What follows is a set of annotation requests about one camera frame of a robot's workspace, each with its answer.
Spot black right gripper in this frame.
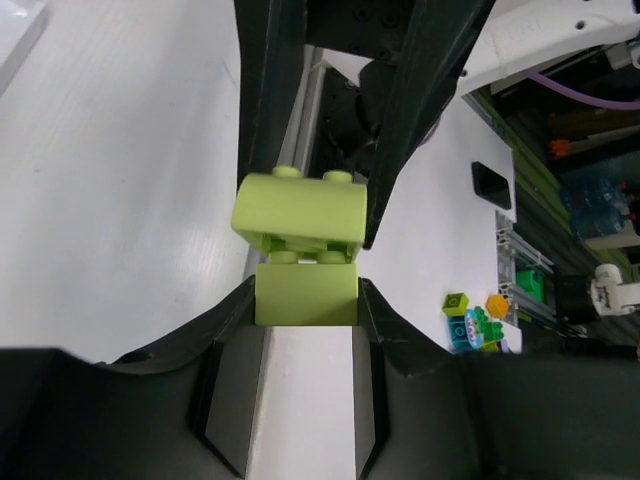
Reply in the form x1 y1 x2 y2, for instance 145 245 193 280
234 0 494 250

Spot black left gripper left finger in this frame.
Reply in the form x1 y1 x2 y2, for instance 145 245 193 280
1 280 265 479

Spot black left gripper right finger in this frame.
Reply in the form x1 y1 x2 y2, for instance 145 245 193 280
353 279 639 479

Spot pale green square lego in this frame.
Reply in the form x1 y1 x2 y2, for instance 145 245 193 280
255 251 359 327

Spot pale green curved lego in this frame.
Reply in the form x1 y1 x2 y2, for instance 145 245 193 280
231 166 367 263

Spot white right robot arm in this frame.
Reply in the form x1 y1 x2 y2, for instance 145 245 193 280
234 1 639 247

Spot cyan lego brick background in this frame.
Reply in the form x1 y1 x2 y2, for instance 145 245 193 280
448 317 473 353

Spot green lego pile background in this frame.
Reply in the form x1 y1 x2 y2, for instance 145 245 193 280
465 307 504 352

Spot lime lego brick background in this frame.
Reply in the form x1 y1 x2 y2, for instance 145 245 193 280
442 292 470 317

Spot yellow lego brick background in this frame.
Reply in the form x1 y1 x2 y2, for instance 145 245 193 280
486 294 510 320

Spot green block background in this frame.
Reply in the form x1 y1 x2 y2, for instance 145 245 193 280
516 269 546 303

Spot black phone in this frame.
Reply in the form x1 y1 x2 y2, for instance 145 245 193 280
471 161 512 210

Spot blue water bottles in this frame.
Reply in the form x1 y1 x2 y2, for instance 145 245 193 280
560 177 639 241

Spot white compartment tray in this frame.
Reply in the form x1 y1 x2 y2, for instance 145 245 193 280
0 0 49 94

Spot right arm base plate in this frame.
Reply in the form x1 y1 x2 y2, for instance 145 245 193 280
309 67 386 178

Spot aluminium rail front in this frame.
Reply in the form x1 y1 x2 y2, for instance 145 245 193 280
237 62 326 284

